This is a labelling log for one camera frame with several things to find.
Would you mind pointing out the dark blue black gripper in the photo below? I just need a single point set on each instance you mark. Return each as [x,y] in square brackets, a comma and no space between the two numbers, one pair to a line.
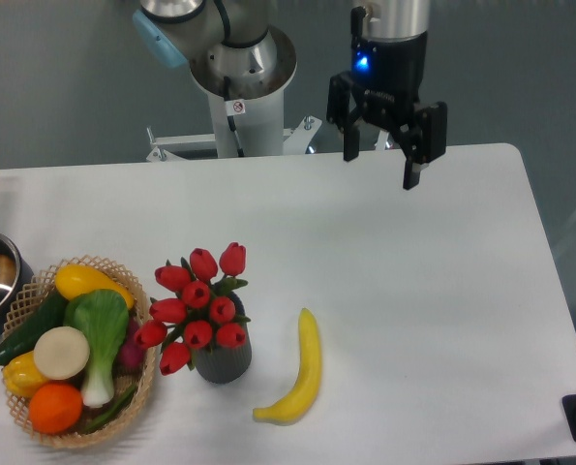
[388,42]

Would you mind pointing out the red tulip bouquet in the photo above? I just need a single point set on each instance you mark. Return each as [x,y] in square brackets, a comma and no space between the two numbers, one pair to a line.
[195,282]

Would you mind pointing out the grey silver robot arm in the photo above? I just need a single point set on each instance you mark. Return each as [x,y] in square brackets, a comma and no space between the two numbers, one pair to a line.
[244,64]

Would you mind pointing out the dark grey ribbed vase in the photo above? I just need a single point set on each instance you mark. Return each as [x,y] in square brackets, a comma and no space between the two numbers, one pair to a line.
[221,348]

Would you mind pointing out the yellow banana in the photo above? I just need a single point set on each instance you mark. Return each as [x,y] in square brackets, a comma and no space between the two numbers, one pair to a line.
[295,404]

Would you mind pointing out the green bok choy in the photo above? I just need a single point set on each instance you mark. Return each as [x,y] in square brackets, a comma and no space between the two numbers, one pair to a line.
[102,316]

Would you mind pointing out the purple red sweet potato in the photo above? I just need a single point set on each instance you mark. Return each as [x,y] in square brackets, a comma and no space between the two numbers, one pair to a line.
[131,355]

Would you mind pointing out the yellow squash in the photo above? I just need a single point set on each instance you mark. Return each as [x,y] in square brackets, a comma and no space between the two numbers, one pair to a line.
[73,280]

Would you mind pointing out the green bean pod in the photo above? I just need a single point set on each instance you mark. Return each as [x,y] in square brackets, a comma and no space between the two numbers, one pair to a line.
[111,413]

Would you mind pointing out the woven wicker basket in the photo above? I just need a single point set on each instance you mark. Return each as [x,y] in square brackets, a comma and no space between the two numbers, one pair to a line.
[28,300]

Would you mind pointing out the dark green cucumber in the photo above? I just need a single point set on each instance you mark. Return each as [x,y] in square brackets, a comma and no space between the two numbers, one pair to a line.
[49,315]

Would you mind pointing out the white round radish slice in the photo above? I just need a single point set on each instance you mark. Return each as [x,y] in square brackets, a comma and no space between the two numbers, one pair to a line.
[61,353]

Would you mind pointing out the orange fruit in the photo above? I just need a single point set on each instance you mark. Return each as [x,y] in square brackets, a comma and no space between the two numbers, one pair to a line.
[55,408]

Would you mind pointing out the yellow bell pepper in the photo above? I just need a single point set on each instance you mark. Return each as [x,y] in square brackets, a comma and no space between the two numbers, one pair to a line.
[22,377]

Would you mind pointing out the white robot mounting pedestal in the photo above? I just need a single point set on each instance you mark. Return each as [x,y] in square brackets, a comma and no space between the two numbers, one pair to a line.
[241,128]

